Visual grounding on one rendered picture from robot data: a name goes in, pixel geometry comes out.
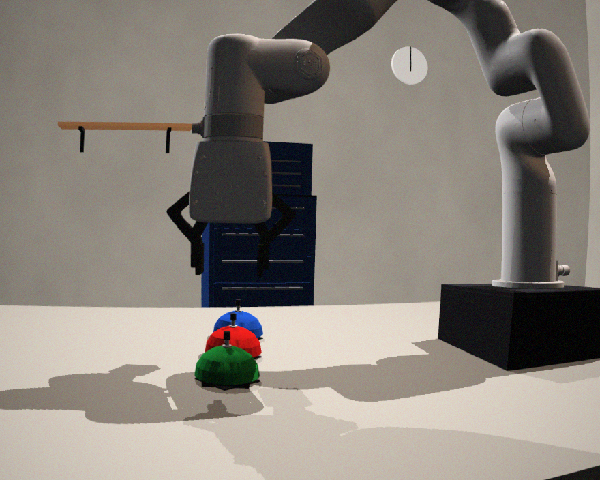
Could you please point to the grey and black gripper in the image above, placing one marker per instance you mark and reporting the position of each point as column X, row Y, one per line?
column 229, row 186

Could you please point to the red bell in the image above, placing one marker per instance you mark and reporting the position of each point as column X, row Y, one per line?
column 239, row 337

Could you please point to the blue dome bell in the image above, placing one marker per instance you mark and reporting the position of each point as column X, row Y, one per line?
column 244, row 319

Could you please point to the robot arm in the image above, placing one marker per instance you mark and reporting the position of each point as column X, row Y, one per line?
column 294, row 63

